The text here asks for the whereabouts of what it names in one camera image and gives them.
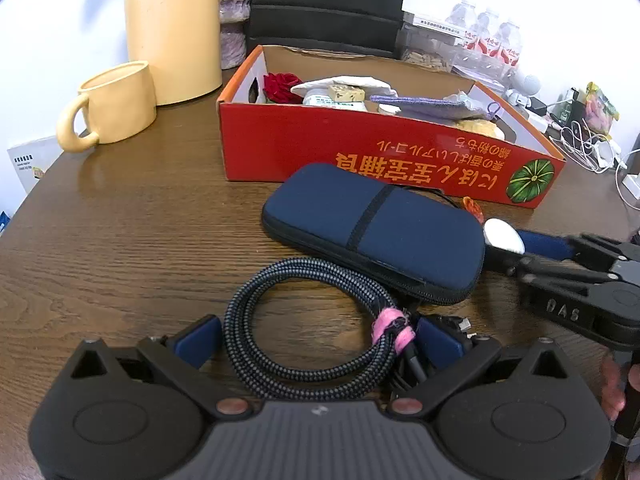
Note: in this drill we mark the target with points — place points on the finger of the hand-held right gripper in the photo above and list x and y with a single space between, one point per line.
545 246
550 272

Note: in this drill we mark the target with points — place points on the yellow mug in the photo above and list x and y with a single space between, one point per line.
120 105

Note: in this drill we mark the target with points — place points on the white robot toy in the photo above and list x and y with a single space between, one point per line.
527 85

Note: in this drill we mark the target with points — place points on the black upright device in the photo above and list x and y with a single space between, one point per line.
570 105

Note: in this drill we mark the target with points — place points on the stack of blue white packets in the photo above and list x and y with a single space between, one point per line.
4 221

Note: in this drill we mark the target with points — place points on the white cotton swab container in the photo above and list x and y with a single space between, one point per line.
320 101

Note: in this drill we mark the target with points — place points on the fluffy pink vase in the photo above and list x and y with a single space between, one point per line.
232 25

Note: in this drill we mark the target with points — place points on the navy zip pouch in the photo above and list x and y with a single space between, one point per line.
350 215

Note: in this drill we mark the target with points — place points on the white round lid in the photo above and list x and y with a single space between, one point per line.
387 109

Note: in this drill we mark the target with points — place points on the white plug adapter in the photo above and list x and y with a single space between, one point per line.
605 152

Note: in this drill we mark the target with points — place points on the black paper bag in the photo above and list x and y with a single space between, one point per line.
325 15

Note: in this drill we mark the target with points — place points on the yellow pink snack packet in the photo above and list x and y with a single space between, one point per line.
600 110

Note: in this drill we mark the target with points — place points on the red cardboard box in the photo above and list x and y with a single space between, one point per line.
350 150

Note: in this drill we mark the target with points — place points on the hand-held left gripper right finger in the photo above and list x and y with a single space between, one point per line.
437 345

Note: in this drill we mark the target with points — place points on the person's right hand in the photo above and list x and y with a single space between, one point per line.
612 385

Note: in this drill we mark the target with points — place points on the small orange charm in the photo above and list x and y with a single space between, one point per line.
472 208

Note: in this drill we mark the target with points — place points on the black charger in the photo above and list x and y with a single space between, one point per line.
539 106

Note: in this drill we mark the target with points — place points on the yellow white plush toy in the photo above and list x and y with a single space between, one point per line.
477 127

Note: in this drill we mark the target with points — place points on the small white round case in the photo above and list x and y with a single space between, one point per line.
502 235

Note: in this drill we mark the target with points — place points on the red fabric rose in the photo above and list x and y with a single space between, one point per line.
280 87

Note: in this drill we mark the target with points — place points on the yellow thermos jug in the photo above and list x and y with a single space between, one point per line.
170 35

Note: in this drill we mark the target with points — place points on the white charger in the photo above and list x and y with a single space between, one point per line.
537 122

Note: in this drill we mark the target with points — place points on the purple knitted cloth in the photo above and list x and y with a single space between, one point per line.
425 106

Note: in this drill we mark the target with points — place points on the beige speckled soap bar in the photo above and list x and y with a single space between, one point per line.
346 93

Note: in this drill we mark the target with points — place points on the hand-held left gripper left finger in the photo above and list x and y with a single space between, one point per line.
197 342

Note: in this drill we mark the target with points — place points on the white power strip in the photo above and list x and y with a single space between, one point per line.
630 181

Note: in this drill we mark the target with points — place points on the clear seed container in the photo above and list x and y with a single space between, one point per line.
425 52

